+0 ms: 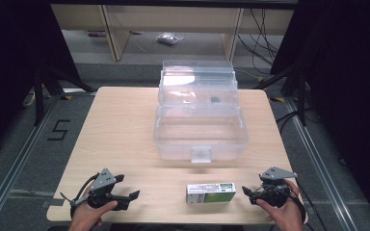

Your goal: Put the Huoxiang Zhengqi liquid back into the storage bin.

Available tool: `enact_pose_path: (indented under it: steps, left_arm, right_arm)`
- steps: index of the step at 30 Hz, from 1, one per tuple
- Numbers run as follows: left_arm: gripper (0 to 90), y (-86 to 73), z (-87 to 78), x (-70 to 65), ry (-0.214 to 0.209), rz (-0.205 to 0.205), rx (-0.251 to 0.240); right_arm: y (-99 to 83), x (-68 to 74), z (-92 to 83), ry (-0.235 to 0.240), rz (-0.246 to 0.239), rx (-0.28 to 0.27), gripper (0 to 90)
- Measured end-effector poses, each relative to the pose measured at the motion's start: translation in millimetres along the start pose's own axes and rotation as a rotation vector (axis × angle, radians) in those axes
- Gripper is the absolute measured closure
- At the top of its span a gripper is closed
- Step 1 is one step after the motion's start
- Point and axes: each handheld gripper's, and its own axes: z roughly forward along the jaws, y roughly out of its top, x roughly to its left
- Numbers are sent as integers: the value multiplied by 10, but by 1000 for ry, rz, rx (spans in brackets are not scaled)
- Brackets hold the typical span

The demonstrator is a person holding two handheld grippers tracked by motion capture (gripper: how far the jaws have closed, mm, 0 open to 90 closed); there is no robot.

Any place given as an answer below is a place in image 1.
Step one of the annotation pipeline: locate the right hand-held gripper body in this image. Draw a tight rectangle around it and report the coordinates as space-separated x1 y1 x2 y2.
257 166 299 208

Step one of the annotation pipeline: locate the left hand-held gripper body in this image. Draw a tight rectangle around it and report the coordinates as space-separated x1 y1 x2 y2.
70 167 130 212

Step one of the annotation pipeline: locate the person's right hand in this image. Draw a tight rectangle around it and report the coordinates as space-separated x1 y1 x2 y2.
255 178 306 231

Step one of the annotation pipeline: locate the person's left hand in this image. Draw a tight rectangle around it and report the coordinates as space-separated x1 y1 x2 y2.
67 185 119 231

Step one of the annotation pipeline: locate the white and green carton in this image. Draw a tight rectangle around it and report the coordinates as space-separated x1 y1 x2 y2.
185 182 238 205

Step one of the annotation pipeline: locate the clear plastic storage box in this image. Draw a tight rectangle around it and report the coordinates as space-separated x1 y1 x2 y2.
152 59 250 165

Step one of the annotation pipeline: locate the black metal stand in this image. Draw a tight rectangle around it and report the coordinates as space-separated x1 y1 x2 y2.
252 62 312 127
32 62 98 127

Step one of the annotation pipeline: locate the clear plastic bag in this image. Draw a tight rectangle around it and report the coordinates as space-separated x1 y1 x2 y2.
156 32 185 46

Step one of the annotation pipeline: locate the light wooden shelf unit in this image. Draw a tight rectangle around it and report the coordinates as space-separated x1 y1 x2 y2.
50 3 296 63

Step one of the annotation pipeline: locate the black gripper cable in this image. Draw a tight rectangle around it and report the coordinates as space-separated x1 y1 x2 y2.
287 187 329 231
59 172 101 219

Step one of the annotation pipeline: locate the metal floor rail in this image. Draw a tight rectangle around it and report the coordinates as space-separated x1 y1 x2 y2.
283 96 359 231
0 95 63 227

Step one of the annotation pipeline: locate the black floor cable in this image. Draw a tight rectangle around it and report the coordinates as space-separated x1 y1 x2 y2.
275 107 319 134

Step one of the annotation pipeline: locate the bundle of black cables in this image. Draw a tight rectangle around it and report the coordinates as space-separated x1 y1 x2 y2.
236 8 281 66

